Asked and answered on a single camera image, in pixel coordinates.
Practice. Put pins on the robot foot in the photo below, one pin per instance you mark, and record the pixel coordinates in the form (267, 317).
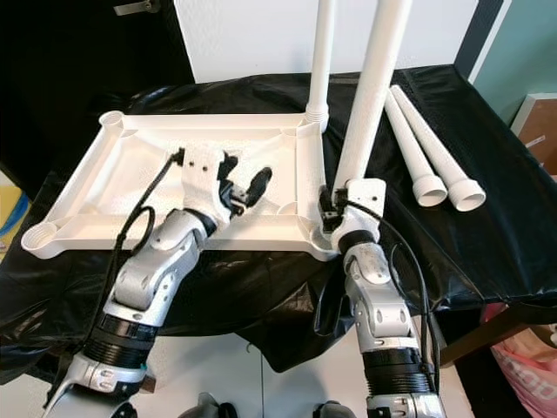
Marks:
(328, 409)
(206, 407)

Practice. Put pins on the brown wooden cabinet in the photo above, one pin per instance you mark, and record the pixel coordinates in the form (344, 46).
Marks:
(538, 135)

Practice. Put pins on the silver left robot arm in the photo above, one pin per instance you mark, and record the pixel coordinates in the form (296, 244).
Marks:
(152, 279)

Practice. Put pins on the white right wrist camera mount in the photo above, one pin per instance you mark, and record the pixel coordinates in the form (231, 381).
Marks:
(364, 205)

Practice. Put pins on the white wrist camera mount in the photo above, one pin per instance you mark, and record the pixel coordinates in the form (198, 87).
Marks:
(364, 205)
(202, 178)

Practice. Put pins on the white plastic table leg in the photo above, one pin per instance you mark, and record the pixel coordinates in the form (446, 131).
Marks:
(457, 178)
(320, 52)
(426, 183)
(374, 87)

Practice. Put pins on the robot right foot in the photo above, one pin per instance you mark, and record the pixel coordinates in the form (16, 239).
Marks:
(328, 409)

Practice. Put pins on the white plastic table top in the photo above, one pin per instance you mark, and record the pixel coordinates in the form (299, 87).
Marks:
(122, 165)

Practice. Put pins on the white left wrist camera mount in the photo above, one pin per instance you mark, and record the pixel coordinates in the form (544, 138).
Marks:
(202, 178)

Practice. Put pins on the yellow bag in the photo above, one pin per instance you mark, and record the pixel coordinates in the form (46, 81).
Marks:
(9, 213)

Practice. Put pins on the white board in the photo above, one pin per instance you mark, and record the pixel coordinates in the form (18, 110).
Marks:
(244, 39)

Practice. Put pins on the black door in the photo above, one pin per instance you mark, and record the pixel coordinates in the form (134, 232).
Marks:
(70, 70)

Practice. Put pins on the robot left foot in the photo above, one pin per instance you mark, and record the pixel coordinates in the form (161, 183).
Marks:
(206, 407)

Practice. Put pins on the pink plastic bag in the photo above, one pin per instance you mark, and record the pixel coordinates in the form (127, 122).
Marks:
(526, 370)

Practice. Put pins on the black plastic sheet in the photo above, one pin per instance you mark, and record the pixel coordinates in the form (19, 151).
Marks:
(487, 244)

